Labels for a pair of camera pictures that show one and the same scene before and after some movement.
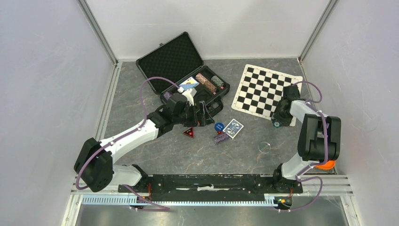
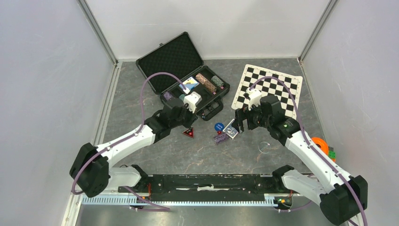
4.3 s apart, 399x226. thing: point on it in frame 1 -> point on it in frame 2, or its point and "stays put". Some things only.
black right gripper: (285, 122) -> (243, 113)
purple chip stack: (219, 138) stays put
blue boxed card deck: (189, 83) stays put
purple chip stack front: (167, 95) stays put
